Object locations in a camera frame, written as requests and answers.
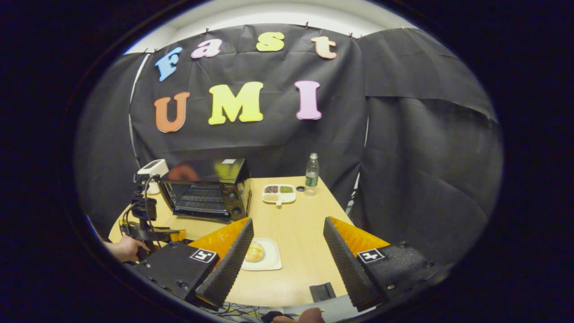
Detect black electric oven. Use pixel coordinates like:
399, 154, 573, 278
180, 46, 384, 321
159, 158, 252, 223

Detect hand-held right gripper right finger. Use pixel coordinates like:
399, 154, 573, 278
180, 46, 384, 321
323, 216, 449, 312

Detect white toaster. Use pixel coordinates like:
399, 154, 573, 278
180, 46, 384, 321
137, 159, 170, 196

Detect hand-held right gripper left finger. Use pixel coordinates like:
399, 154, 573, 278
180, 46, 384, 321
135, 218, 255, 310

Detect round bread bun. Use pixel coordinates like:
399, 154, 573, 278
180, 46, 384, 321
244, 242, 265, 263

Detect white square plate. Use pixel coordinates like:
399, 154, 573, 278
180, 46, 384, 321
241, 238, 283, 271

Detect white divided condiment dish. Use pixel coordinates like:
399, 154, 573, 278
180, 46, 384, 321
262, 184, 297, 207

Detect small black box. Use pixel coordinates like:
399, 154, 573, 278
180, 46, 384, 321
309, 283, 337, 302

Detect black backdrop cloth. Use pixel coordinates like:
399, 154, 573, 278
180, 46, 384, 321
74, 23, 505, 270

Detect clear plastic water bottle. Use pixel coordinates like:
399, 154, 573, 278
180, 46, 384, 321
305, 153, 320, 196

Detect bundle of cables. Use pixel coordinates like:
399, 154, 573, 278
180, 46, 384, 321
197, 301, 270, 317

